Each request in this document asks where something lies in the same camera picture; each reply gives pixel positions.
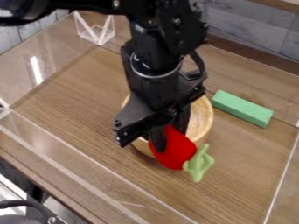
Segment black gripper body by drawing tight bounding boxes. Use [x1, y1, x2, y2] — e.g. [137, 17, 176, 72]
[112, 43, 207, 147]

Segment wooden bowl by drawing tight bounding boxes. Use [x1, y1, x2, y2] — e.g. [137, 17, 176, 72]
[131, 95, 213, 158]

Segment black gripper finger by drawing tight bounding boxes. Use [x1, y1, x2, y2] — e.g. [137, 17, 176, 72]
[149, 126, 167, 153]
[173, 106, 191, 134]

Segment green rectangular block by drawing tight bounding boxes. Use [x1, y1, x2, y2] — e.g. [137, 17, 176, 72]
[211, 90, 273, 128]

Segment clear acrylic corner bracket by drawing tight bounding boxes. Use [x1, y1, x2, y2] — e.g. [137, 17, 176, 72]
[73, 10, 115, 46]

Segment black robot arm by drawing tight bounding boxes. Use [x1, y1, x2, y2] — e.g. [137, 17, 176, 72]
[0, 0, 208, 153]

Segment red plush strawberry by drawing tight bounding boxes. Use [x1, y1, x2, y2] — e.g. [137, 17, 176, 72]
[147, 123, 216, 184]

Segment clear acrylic tray walls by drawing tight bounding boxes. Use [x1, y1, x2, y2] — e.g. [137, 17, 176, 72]
[0, 17, 299, 224]

